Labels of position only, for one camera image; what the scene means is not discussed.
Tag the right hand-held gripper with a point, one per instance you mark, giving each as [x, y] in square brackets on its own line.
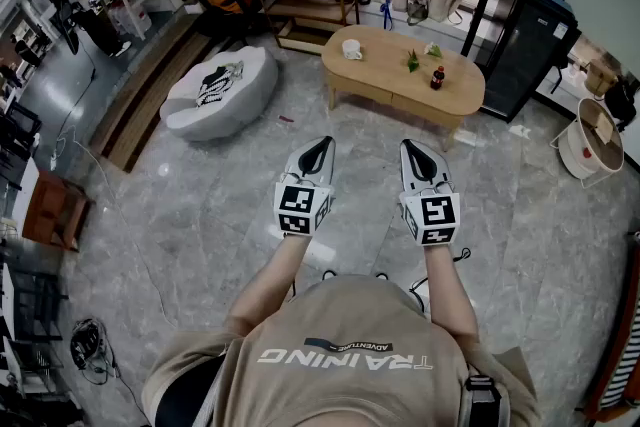
[435, 217]

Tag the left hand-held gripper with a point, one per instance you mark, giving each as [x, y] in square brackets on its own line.
[300, 210]

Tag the person's right forearm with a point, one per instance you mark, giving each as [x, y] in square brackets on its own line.
[450, 295]

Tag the person's left forearm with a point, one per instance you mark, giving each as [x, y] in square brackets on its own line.
[270, 280]

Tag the wooden coffee table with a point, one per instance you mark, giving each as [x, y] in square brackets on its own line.
[390, 45]

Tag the small red floor item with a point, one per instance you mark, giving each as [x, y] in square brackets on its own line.
[286, 119]

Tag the small cola bottle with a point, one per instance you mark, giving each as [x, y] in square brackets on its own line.
[437, 80]

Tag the grey beanbag pouf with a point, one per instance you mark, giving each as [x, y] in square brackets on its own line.
[250, 85]

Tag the green leaf sprig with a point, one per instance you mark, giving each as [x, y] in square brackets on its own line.
[413, 62]

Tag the white artificial flower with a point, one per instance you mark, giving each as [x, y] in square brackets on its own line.
[433, 50]

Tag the white mug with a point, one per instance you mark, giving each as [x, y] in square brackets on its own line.
[351, 49]

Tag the person's beige t-shirt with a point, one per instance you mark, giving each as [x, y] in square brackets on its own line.
[350, 315]

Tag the black mini fridge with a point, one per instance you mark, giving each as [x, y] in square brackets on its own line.
[530, 55]

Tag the green bag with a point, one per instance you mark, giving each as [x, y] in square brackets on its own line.
[416, 10]

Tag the round white side table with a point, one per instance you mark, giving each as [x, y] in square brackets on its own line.
[595, 140]

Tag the beige tote bag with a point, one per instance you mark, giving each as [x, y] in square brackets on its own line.
[442, 0]

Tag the wooden floor platform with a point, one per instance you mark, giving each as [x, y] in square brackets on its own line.
[145, 90]

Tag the tan paper bag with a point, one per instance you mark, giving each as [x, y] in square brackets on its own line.
[600, 77]

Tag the black backpack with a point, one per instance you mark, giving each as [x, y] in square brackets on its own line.
[622, 102]

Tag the white jug red label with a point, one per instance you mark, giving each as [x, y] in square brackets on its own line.
[130, 17]

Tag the brown wooden stool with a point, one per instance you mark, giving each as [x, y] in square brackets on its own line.
[52, 210]

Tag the wooden chair striped cushion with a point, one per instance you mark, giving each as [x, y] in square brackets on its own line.
[620, 365]

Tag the black metal rack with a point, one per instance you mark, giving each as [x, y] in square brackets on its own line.
[30, 315]

